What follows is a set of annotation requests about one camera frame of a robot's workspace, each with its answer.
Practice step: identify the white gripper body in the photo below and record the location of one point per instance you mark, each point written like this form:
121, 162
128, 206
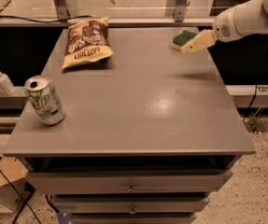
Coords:
223, 28

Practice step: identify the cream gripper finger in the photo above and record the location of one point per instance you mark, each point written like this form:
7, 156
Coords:
203, 40

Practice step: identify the green and yellow sponge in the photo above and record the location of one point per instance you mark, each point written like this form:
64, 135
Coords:
181, 39

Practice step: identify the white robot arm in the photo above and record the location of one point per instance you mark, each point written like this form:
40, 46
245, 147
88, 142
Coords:
251, 18

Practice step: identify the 7up soda can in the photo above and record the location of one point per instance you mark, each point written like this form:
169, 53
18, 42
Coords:
45, 100

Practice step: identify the grey drawer cabinet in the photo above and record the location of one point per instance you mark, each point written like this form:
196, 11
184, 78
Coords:
146, 136

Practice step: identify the yellow brown chip bag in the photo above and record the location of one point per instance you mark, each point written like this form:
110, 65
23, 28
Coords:
87, 42

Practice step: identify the white pump bottle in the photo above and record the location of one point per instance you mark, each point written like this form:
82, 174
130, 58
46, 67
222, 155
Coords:
6, 85

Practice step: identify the cardboard box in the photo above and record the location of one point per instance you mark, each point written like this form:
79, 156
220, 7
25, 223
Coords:
12, 187

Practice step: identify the grey metal frame post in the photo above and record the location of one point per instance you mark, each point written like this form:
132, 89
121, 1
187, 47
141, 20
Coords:
176, 9
66, 9

